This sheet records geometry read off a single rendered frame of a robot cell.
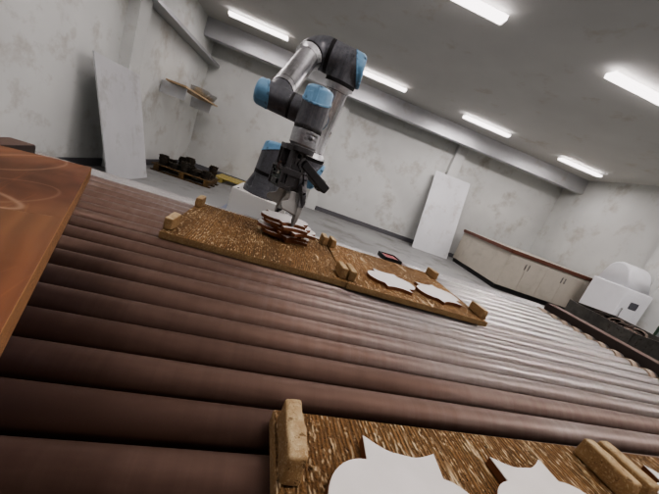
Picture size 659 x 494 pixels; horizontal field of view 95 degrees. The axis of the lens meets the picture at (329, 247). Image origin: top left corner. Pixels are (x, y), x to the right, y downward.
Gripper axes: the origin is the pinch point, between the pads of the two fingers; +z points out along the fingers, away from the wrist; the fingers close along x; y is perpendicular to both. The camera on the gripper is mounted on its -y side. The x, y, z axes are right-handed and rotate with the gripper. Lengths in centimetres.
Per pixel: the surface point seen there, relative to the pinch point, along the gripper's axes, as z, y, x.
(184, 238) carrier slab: 5.7, 27.3, 13.8
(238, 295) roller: 7.4, 20.8, 32.9
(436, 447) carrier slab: 5, 9, 66
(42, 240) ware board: -5, 43, 49
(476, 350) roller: 8, -27, 50
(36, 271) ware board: -4, 43, 53
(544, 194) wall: -177, -1002, -372
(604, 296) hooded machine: 26, -810, -87
